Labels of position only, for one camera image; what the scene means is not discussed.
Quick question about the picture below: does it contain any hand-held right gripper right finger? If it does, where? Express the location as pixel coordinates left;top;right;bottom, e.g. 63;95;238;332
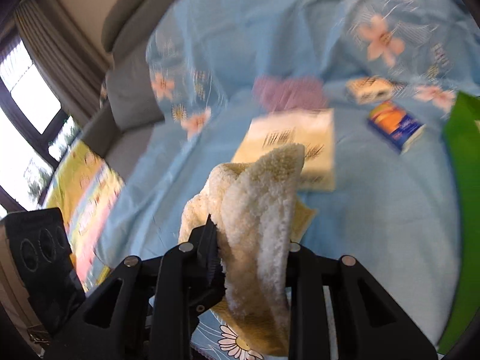
287;242;439;360

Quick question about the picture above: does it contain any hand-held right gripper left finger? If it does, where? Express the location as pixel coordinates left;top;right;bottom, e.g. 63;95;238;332
45;214;226;360

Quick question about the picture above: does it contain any cream fluffy towel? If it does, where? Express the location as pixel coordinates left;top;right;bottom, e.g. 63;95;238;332
178;143;317;358

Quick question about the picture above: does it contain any cream tissue pack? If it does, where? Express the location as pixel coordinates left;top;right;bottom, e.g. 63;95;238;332
230;108;336;193

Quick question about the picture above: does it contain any blue and orange tissue packet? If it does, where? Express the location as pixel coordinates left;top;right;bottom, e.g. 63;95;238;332
367;100;426;155

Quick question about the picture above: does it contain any purple knit cloth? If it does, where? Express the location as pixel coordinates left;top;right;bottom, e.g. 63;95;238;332
252;75;329;113

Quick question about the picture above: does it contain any green box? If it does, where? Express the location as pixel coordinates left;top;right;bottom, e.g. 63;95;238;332
437;91;480;354

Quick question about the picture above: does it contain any small white tissue pack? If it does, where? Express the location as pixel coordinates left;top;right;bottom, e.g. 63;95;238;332
346;76;394;105

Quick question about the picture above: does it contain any yellow printed mat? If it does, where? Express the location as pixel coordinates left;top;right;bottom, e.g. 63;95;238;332
41;139;126;295

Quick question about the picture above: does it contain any blue floral bed sheet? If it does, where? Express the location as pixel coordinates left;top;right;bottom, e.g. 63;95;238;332
84;0;480;360

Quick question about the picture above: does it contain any window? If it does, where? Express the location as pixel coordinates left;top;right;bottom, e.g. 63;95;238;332
0;34;83;218

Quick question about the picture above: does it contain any grey sofa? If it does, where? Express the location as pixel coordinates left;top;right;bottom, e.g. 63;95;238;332
67;0;196;166

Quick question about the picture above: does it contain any grey curtain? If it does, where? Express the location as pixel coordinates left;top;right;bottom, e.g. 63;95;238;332
13;0;113;121

